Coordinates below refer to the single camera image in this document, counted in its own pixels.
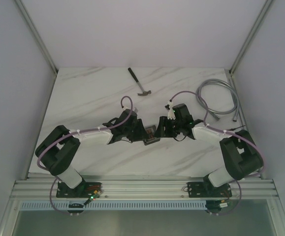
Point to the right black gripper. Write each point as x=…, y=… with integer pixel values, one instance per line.
x=163, y=122

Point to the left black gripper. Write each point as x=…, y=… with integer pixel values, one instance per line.
x=137, y=129

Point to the black fuse box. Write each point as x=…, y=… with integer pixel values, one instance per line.
x=157, y=140

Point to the clear plastic fuse box cover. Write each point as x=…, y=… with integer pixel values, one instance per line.
x=150, y=130

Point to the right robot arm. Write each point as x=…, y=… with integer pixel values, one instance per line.
x=239, y=152

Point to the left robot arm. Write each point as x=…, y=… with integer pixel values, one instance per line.
x=57, y=151

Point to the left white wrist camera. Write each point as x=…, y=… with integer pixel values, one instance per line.
x=133, y=110

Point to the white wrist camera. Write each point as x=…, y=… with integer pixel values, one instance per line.
x=170, y=110
x=133, y=110

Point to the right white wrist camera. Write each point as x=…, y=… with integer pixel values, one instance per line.
x=170, y=110

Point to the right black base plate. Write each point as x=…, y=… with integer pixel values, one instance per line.
x=207, y=190

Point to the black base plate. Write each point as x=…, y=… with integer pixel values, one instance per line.
x=83, y=190
x=207, y=190

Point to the red handled screwdriver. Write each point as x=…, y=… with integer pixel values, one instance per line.
x=236, y=128

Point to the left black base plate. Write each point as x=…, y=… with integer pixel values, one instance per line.
x=83, y=190

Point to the aluminium mounting rail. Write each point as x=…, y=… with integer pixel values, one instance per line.
x=37, y=187

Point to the grey slotted cable duct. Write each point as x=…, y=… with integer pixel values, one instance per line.
x=122, y=205

